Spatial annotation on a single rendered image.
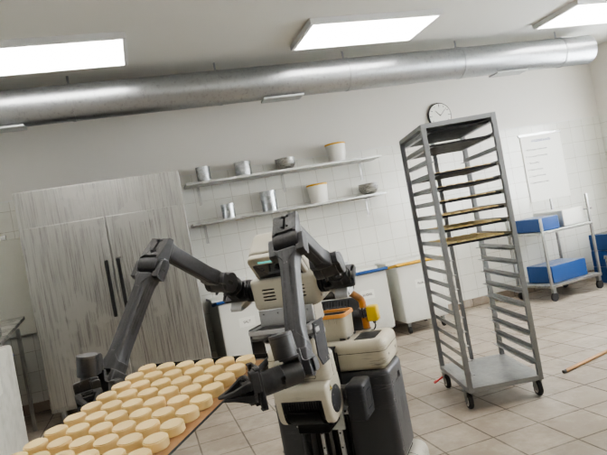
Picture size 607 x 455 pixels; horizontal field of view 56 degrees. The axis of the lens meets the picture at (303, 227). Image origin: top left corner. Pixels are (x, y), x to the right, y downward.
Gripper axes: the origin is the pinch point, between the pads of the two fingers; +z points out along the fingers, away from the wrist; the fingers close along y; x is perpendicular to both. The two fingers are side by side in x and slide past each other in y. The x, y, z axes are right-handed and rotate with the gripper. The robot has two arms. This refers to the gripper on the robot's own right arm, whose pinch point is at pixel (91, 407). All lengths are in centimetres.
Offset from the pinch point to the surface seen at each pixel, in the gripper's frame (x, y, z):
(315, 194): 267, 27, -411
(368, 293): 278, -84, -360
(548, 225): 506, -63, -327
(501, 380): 231, -104, -126
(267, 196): 214, 37, -419
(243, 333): 143, -88, -377
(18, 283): -41, 6, -467
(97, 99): 60, 150, -364
